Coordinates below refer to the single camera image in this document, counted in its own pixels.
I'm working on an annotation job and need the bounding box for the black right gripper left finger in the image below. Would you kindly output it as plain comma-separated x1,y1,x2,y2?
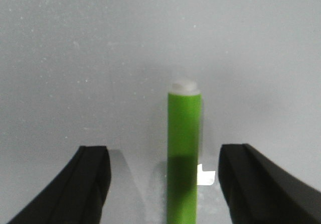
10,146,111,223

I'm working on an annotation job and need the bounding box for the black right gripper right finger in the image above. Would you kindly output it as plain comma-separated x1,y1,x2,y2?
218,144,320,223

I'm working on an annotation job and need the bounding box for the green highlighter pen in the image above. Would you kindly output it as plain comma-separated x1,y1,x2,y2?
167,79,202,223

